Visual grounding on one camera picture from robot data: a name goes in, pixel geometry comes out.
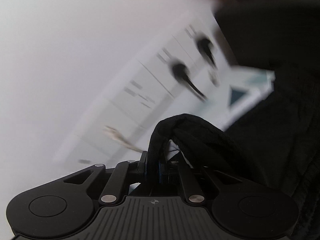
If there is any geometric patterned table mat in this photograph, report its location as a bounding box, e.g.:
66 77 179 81
190 65 276 131

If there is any black garment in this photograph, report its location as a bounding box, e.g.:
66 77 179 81
143 0 319 239

